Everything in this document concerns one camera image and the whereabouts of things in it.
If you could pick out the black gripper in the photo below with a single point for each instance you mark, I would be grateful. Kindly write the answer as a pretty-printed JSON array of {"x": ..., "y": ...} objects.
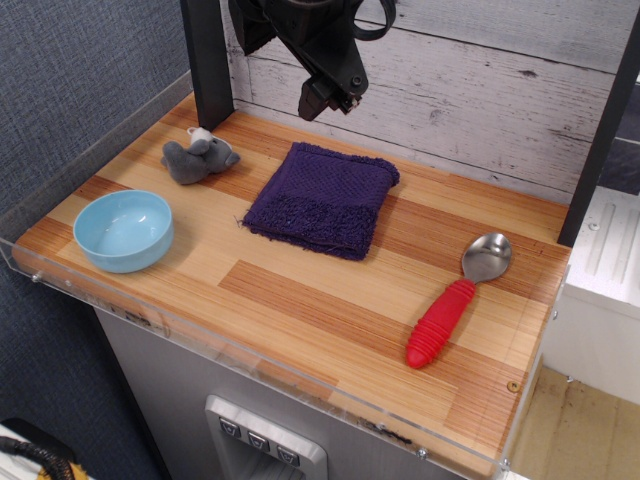
[{"x": 326, "y": 45}]

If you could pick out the red handled metal spoon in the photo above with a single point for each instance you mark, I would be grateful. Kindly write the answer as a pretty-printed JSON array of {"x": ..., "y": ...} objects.
[{"x": 487, "y": 258}]

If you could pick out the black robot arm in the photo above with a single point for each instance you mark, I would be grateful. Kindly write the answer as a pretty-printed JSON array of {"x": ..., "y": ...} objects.
[{"x": 253, "y": 22}]

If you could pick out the purple folded cloth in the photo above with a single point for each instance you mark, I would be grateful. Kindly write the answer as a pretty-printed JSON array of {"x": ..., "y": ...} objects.
[{"x": 324, "y": 201}]

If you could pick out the grey plush toy animal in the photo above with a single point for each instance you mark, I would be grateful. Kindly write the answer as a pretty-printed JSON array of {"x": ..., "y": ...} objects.
[{"x": 206, "y": 155}]

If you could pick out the light blue bowl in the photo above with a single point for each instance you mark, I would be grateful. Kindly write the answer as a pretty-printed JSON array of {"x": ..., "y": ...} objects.
[{"x": 125, "y": 231}]

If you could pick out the clear acrylic table guard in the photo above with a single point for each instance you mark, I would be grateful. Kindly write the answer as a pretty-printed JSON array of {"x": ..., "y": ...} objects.
[{"x": 328, "y": 329}]

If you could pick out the grey cabinet with button panel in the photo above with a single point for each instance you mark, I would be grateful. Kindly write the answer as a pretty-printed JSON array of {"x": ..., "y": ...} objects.
[{"x": 213, "y": 421}]

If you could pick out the black and yellow bag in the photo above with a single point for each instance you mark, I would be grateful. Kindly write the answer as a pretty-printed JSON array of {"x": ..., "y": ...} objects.
[{"x": 28, "y": 452}]

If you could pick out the black left vertical post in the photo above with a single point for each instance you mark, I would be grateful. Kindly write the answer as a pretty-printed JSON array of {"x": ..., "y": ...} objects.
[{"x": 207, "y": 52}]

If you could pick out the black vertical post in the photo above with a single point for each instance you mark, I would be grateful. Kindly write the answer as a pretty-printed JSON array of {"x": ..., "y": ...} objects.
[
  {"x": 612, "y": 114},
  {"x": 207, "y": 52}
]

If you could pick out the black right vertical post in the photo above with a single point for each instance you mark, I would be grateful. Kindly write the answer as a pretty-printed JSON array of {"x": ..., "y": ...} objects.
[{"x": 612, "y": 114}]

